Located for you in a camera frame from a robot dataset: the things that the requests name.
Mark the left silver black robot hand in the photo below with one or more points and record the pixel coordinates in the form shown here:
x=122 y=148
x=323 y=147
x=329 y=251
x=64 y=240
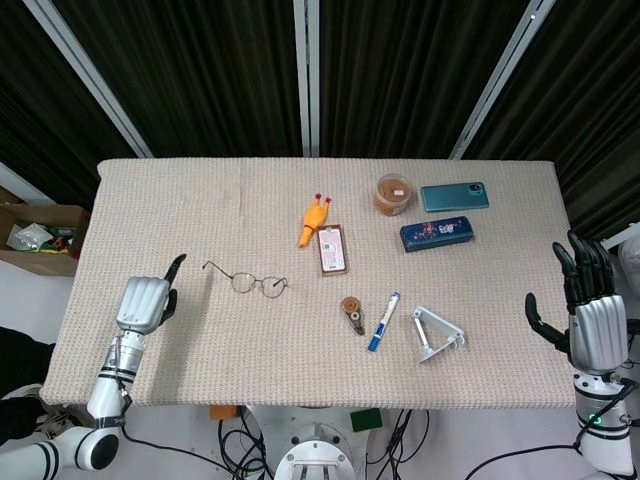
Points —
x=142 y=305

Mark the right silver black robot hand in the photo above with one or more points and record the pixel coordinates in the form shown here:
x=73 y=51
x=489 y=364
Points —
x=597 y=330

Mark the black wire-frame eyeglasses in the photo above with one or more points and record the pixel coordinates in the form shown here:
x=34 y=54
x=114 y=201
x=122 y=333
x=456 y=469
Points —
x=243 y=281

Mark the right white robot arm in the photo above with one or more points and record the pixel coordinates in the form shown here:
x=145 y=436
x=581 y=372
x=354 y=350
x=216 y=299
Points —
x=605 y=440

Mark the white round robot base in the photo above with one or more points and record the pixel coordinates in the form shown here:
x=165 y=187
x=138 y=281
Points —
x=312 y=450

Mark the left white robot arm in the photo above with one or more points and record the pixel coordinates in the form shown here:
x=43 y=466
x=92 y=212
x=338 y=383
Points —
x=107 y=390

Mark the beige waffle weave tablecloth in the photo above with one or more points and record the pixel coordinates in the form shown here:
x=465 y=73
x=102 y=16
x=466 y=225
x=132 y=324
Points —
x=225 y=350

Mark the brown cardboard box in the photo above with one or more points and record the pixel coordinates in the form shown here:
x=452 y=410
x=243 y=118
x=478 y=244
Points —
x=30 y=262

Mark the small orange block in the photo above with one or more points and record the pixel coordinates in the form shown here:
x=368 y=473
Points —
x=222 y=412

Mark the clear plastic bag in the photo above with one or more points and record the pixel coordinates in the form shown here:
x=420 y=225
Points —
x=27 y=236

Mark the white plastic phone stand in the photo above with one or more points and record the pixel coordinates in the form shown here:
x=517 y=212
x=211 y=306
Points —
x=440 y=325

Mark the black cloth heap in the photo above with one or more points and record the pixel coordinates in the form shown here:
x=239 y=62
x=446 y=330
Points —
x=20 y=415

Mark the dark blue printed long box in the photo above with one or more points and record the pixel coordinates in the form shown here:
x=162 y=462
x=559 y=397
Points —
x=435 y=234

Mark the yellow rubber chicken toy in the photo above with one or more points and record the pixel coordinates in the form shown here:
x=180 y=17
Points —
x=311 y=220

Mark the red flat card box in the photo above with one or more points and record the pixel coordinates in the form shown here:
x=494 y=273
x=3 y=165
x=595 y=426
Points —
x=332 y=252

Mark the teal smartphone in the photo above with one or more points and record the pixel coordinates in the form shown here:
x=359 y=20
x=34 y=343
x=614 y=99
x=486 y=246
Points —
x=450 y=196

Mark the brown correction tape dispenser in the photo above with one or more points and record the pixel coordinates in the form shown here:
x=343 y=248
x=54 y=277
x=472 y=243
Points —
x=350 y=306

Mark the blue white marker pen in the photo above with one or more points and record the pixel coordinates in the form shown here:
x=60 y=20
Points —
x=382 y=325

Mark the black pleated curtain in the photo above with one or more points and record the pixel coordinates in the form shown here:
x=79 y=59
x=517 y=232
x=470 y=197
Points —
x=200 y=75

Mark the clear jar of rubber bands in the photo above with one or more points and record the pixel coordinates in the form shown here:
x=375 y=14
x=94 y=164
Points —
x=392 y=197

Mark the small dark green block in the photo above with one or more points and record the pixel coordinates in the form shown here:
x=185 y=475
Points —
x=366 y=420

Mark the white metal frame post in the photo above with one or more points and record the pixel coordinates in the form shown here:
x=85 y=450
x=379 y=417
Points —
x=302 y=75
x=89 y=75
x=504 y=75

